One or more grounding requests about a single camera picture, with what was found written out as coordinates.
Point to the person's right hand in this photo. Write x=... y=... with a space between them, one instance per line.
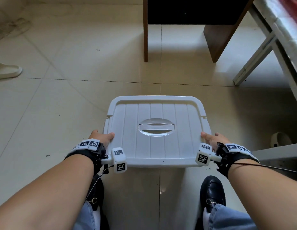
x=216 y=139

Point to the person's left hand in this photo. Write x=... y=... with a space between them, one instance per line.
x=101 y=137

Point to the person's left thumb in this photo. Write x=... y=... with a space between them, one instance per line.
x=109 y=136

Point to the person's right thumb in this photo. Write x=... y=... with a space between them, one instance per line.
x=206 y=136

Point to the white plastic storage box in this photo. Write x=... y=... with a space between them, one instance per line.
x=106 y=126

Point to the white plastic box lid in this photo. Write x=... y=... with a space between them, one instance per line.
x=162 y=148

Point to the person's right forearm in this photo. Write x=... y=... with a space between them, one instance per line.
x=265 y=196

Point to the person's left forearm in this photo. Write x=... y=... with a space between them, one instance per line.
x=47 y=191

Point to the black wrist tracker white markers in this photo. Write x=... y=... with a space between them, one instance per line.
x=97 y=153
x=225 y=155

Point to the black leather shoe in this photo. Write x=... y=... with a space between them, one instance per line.
x=212 y=191
x=98 y=189

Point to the white round object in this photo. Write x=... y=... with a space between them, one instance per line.
x=280 y=139

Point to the grey box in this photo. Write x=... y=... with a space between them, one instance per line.
x=280 y=156

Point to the light blue jeans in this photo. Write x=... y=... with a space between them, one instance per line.
x=230 y=219

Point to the brown wooden desk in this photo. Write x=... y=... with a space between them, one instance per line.
x=218 y=33

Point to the white slipper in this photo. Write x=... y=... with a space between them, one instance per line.
x=7 y=70

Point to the white mattress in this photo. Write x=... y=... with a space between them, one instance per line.
x=285 y=23

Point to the white metal bed frame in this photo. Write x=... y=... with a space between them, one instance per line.
x=256 y=59

